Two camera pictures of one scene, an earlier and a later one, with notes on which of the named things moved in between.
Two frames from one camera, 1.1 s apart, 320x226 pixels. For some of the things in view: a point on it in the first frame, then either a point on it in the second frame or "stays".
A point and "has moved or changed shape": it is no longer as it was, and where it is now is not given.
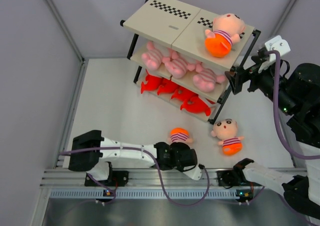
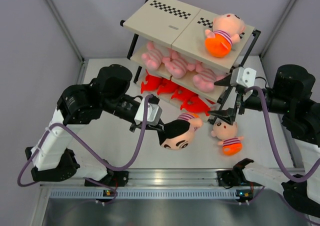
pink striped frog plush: x=177 y=67 stays
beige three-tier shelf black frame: x=168 y=53 stays
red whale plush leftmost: x=154 y=82 stays
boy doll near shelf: x=226 y=130 stays
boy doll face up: x=226 y=29 stays
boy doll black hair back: x=179 y=135 has moved or changed shape
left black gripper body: x=180 y=169 to x=138 y=125
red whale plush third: x=183 y=93 stays
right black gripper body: x=263 y=81 to x=240 y=103
